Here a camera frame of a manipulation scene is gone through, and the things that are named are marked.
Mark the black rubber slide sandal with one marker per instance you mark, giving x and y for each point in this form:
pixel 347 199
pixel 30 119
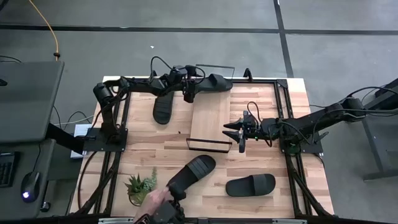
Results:
pixel 248 186
pixel 196 169
pixel 163 112
pixel 217 83

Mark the person's hand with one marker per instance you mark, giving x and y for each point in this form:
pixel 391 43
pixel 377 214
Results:
pixel 152 202

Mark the black keyboard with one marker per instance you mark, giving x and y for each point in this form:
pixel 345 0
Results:
pixel 6 169

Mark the wooden shelf with black frame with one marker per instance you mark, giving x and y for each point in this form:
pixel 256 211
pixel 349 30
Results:
pixel 210 121

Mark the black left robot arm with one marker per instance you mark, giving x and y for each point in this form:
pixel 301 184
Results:
pixel 109 121

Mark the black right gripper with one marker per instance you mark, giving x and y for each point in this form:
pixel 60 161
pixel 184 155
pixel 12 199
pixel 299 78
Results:
pixel 242 146

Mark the grey metal desk frame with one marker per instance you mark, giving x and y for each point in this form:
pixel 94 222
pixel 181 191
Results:
pixel 374 146

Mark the black clamp lever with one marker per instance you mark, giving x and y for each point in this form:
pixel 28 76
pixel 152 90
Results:
pixel 321 136

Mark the dark grey desk surface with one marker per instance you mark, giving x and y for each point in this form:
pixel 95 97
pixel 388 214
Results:
pixel 18 211

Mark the black aluminium table frame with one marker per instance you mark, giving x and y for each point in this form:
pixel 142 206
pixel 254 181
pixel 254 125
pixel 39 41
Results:
pixel 261 81

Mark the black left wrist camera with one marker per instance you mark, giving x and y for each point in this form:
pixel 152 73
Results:
pixel 178 74

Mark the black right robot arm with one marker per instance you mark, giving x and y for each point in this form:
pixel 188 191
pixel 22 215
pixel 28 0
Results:
pixel 311 123

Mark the dark grey desk panel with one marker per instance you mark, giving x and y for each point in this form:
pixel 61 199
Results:
pixel 28 99

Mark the white box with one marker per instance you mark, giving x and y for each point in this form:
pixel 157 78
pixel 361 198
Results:
pixel 79 130

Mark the potted green succulent plant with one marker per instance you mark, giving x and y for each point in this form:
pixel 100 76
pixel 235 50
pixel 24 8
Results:
pixel 138 188

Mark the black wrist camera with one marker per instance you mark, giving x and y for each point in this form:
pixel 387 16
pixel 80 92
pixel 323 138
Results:
pixel 178 74
pixel 255 129

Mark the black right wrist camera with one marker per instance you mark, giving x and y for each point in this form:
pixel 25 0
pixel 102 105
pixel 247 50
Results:
pixel 255 129

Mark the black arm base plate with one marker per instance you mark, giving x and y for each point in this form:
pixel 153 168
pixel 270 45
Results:
pixel 93 143
pixel 311 146

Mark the black table edge clamp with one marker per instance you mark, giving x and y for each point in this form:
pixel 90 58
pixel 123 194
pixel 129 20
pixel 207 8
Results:
pixel 247 74
pixel 152 74

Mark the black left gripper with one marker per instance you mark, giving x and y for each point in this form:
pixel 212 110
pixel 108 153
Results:
pixel 189 93

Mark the small black round knob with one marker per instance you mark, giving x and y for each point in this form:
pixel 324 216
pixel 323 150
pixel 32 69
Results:
pixel 45 206

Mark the silver metal bracket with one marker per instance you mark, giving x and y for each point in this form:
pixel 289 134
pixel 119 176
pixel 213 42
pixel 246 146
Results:
pixel 289 221
pixel 116 220

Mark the black computer mouse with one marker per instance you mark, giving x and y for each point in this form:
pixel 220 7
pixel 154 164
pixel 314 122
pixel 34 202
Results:
pixel 31 183

